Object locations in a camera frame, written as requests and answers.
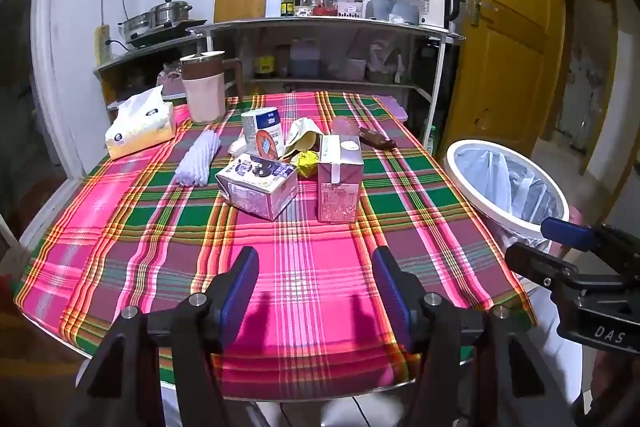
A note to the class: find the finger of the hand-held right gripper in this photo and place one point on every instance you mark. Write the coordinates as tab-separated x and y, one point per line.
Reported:
565	232
530	262

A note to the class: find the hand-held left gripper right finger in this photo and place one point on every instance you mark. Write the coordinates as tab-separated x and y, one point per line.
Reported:
392	292

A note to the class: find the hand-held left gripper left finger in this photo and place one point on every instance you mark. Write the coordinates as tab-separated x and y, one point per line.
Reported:
240	292

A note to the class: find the white round bin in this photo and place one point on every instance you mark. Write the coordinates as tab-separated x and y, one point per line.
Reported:
465	187

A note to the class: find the purple milk carton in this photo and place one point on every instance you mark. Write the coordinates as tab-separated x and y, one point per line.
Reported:
260	192

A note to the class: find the translucent bin liner bag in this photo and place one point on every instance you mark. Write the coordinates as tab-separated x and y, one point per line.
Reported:
480	172

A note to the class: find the pink drink carton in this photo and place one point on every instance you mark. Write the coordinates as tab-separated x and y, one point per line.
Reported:
340	192

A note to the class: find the white foam net sleeve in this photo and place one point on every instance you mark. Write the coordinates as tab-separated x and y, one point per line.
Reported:
197	157

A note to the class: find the yellow wrapper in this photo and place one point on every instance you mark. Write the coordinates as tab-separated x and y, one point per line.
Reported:
307	163

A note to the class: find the brown snack wrapper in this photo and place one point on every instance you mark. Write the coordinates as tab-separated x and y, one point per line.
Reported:
377	140

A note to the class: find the clear plastic bag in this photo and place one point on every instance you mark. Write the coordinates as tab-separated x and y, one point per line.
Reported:
345	125

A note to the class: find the white tub blue label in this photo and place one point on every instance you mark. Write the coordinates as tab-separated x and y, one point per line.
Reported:
262	119

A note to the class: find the pink green plaid tablecloth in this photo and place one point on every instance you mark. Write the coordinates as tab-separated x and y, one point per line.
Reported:
310	257

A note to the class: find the green plastic bottle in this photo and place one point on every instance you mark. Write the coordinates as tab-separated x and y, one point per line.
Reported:
431	142

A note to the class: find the pink lidded storage box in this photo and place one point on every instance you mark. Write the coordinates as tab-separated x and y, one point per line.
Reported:
397	109

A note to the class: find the yellow wooden door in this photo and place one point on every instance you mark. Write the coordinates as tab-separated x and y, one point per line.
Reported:
505	57

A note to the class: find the white yellow tissue pack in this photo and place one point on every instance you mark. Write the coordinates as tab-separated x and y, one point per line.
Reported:
145	129

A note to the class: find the pink plastic tub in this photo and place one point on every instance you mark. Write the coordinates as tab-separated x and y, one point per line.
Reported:
356	68

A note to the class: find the yellow label bottle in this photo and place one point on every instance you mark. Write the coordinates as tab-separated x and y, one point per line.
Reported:
265	66

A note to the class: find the crumpled plastic bag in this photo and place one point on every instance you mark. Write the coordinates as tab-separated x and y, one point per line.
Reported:
385	57

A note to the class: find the blue plastic jug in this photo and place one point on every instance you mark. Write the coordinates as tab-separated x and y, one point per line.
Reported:
305	59

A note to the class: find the low metal shelf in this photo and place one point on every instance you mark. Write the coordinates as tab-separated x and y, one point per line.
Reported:
130	57

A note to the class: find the white electric kettle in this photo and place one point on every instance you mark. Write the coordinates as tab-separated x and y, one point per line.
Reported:
432	7

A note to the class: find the black stove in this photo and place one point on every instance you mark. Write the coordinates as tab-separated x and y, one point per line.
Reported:
170	34

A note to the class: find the metal shelf unit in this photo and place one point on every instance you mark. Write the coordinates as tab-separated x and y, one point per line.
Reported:
325	23

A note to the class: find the clear plastic container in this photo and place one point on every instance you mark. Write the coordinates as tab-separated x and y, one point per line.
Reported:
395	9

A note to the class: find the steel pan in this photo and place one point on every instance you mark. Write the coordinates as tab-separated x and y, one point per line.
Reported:
136	26

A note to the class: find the pink utensil basket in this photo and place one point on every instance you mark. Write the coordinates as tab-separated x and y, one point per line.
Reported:
350	9

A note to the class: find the steel pot with lid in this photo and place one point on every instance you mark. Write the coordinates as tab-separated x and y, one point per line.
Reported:
172	12

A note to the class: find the red small container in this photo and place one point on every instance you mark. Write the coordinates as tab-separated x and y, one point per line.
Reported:
325	10

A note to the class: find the wall power strip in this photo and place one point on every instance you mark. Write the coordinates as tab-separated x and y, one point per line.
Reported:
102	42

